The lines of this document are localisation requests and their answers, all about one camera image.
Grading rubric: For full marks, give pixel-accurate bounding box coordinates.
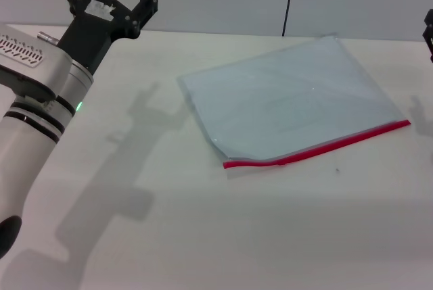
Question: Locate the clear bag with red zip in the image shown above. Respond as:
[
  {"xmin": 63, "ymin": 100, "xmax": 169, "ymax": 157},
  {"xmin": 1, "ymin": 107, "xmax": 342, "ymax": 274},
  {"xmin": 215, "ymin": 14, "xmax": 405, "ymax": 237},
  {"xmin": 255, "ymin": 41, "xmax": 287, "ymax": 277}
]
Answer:
[{"xmin": 177, "ymin": 34, "xmax": 411, "ymax": 171}]

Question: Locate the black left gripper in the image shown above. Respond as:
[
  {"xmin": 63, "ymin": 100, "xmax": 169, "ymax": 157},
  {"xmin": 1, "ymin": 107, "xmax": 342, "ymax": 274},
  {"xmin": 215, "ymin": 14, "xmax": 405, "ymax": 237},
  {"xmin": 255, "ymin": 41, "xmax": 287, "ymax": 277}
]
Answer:
[{"xmin": 56, "ymin": 0, "xmax": 160, "ymax": 74}]

